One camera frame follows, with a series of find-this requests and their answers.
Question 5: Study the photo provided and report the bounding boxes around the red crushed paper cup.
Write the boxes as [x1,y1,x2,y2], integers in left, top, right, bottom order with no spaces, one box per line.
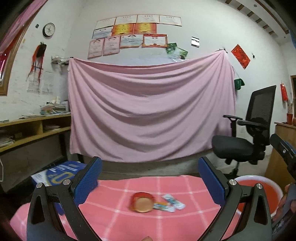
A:
[129,192,155,213]

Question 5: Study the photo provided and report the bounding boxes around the white medicine sachet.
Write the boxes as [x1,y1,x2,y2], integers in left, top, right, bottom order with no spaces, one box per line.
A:
[162,194,186,210]

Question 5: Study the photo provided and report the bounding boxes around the right hand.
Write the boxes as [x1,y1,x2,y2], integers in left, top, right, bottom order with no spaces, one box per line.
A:
[273,184,296,221]

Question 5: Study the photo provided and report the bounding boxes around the wooden cabinet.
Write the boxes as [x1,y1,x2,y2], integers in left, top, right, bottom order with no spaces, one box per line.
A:
[265,123,295,189]

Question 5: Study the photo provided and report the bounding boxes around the blue cardboard box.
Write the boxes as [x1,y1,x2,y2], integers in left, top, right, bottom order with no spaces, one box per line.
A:
[31,161,86,186]

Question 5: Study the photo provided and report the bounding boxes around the red and white basin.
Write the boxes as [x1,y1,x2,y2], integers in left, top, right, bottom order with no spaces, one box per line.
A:
[235,175,283,218]

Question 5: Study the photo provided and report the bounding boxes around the red cup on cabinet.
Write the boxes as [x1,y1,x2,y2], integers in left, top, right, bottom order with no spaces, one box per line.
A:
[287,113,293,125]

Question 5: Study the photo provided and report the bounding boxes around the black office chair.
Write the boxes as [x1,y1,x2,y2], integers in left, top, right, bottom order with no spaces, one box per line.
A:
[212,85,276,179]

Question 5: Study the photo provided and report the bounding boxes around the pink checked tablecloth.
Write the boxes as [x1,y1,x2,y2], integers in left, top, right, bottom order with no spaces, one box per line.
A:
[9,174,243,241]

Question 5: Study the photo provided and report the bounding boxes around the stack of books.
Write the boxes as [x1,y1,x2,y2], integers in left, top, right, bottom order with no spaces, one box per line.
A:
[40,96,69,115]

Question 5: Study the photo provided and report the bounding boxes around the small white wrapper scrap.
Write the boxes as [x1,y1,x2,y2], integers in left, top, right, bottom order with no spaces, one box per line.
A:
[153,202,176,212]

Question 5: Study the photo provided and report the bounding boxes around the pink hanging bed sheet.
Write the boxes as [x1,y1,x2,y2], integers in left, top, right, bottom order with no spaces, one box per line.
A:
[68,51,236,163]

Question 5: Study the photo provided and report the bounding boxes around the pink window curtain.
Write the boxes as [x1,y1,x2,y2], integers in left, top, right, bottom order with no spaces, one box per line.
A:
[1,0,47,54]

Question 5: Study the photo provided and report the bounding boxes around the wooden wall shelf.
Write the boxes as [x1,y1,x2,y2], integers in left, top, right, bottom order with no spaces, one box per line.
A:
[1,113,71,154]

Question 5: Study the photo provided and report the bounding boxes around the green wall hanging bag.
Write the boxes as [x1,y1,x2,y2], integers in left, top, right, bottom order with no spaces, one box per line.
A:
[234,78,245,90]

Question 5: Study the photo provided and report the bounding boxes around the red paper wall poster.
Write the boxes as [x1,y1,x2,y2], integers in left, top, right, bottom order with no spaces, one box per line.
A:
[231,44,250,69]

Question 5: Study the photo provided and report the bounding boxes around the wooden window frame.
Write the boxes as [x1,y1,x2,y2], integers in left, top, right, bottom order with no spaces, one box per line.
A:
[0,20,32,96]

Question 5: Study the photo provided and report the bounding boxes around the red tassel wall ornament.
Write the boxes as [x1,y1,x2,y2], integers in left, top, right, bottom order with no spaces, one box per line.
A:
[28,42,47,82]

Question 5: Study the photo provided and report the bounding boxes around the green wall photos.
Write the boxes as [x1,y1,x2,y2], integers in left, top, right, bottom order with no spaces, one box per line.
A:
[166,43,188,60]

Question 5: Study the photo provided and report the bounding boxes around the round wall clock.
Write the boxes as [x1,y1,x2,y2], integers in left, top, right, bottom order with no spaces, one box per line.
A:
[43,23,56,38]

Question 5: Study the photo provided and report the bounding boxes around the wall certificates cluster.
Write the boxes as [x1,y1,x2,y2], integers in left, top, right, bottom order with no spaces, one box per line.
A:
[87,14,182,59]

